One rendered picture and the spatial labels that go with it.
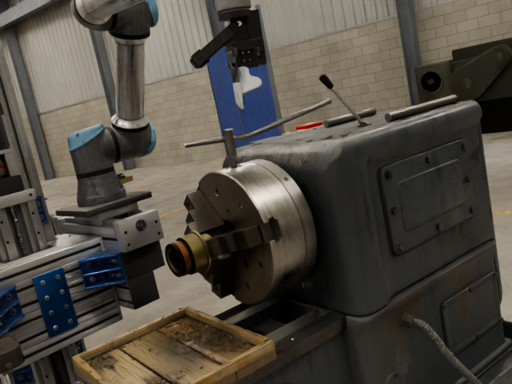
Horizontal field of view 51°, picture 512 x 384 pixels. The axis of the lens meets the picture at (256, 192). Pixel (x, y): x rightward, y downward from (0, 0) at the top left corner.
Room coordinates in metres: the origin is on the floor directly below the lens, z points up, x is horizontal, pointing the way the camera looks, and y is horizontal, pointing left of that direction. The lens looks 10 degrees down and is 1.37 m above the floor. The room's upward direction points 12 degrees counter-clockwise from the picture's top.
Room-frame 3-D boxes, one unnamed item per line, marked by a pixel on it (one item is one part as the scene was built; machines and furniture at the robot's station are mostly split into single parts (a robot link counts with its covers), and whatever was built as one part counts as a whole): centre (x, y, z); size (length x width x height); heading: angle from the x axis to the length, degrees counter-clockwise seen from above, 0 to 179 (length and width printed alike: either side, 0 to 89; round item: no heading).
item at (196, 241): (1.12, 0.16, 1.08); 0.09 x 0.09 x 0.09; 35
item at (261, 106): (8.05, -0.02, 1.18); 4.12 x 0.80 x 2.35; 11
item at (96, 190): (1.67, 0.48, 1.21); 0.15 x 0.15 x 0.10
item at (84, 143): (1.67, 0.47, 1.33); 0.13 x 0.12 x 0.14; 125
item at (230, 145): (1.19, 0.04, 1.26); 0.02 x 0.02 x 0.12
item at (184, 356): (1.06, 0.25, 0.89); 0.36 x 0.30 x 0.04; 35
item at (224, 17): (1.18, -0.04, 1.50); 0.09 x 0.08 x 0.12; 88
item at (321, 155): (1.45, -0.28, 1.06); 0.59 x 0.48 x 0.39; 125
